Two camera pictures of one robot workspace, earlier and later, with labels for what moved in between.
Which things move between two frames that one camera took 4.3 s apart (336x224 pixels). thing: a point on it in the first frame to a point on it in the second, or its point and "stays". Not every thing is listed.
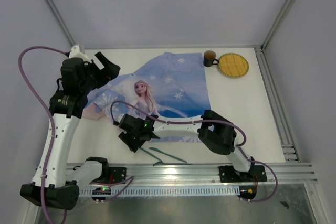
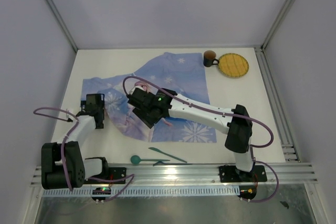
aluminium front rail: [208, 173] stays
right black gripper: [133, 145] to [149, 121]
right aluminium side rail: [281, 123] stays
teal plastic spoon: [149, 153] to [136, 159]
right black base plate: [257, 173] stays
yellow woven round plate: [233, 65] stays
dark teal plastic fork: [160, 163] stays
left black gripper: [110, 71] to [101, 124]
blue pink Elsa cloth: [175, 85] stays
